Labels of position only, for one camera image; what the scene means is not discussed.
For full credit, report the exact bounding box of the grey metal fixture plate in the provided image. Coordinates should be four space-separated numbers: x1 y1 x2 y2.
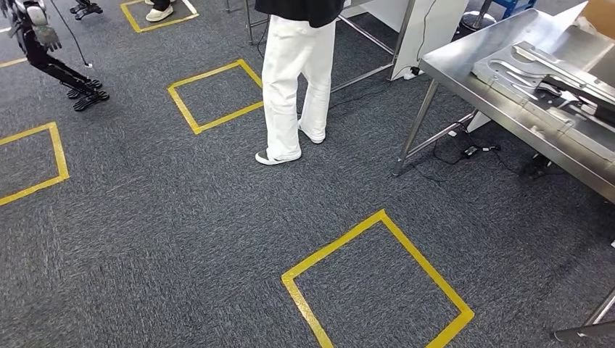
471 41 615 165

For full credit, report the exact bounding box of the white cabinet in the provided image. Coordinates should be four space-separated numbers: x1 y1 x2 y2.
360 0 471 81

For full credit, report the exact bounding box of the cardboard box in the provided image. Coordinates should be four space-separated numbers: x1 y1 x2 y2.
579 0 615 41

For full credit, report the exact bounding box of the black humanoid robot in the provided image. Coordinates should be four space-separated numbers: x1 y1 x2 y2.
0 0 110 112
68 0 104 21

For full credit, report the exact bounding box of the thin black tether rod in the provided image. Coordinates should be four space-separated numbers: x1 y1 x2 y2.
48 0 93 68

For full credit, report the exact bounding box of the yellow floor tape square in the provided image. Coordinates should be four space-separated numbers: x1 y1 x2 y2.
167 58 264 136
0 121 70 207
281 209 476 348

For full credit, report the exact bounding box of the black floor power adapter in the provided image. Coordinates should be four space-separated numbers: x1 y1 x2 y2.
461 144 502 159

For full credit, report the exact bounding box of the stainless steel workbench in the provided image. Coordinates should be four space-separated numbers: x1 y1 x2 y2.
391 8 615 343

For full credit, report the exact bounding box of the chrome stanchion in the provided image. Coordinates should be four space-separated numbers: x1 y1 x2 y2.
460 0 498 32

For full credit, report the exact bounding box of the black plastic frame part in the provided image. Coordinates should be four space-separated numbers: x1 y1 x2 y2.
537 74 615 128

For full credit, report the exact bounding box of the person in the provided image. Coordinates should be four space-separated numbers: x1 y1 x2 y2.
253 0 347 167
144 0 176 23

